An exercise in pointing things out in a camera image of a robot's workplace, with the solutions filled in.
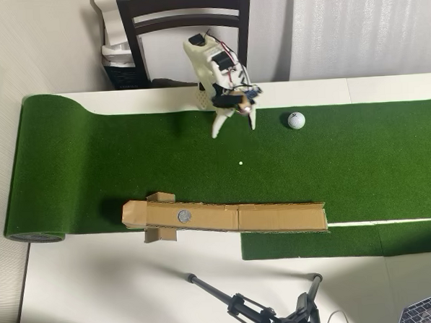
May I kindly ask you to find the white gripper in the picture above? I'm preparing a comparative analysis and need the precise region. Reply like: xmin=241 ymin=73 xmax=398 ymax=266
xmin=209 ymin=81 xmax=258 ymax=139

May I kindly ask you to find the white golf ball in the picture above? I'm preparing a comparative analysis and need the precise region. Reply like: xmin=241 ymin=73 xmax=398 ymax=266
xmin=287 ymin=111 xmax=306 ymax=130

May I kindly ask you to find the brown cardboard ramp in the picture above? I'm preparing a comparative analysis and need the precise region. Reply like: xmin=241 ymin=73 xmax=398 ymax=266
xmin=121 ymin=188 xmax=331 ymax=244

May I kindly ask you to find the dark blue box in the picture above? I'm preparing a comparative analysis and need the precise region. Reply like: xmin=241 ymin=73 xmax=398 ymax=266
xmin=103 ymin=59 xmax=151 ymax=91

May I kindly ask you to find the dark wooden chair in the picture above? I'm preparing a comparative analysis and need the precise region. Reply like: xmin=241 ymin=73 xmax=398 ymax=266
xmin=116 ymin=0 xmax=256 ymax=91

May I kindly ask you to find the cardboard cross support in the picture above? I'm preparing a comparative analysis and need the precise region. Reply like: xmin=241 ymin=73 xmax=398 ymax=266
xmin=141 ymin=190 xmax=179 ymax=244

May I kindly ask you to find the small green turf piece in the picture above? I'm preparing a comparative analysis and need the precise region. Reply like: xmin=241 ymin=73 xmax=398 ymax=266
xmin=239 ymin=219 xmax=431 ymax=265

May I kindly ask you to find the long green turf mat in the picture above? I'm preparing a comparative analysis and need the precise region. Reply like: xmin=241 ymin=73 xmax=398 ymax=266
xmin=0 ymin=73 xmax=431 ymax=246

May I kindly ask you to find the white curtain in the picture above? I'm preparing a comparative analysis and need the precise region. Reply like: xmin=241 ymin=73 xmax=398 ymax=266
xmin=284 ymin=0 xmax=431 ymax=82

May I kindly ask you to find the white foam packaging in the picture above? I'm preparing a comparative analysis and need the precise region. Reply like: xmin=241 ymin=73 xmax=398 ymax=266
xmin=90 ymin=0 xmax=139 ymax=66

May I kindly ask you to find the black tripod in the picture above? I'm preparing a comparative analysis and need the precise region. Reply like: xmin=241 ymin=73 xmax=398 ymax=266
xmin=185 ymin=266 xmax=326 ymax=323

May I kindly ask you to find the cardboard mounted wrist camera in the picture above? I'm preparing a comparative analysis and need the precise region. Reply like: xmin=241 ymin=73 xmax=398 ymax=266
xmin=232 ymin=85 xmax=265 ymax=115

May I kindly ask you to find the thin white cable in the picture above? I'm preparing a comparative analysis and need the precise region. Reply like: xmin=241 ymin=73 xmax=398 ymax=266
xmin=324 ymin=309 xmax=351 ymax=323

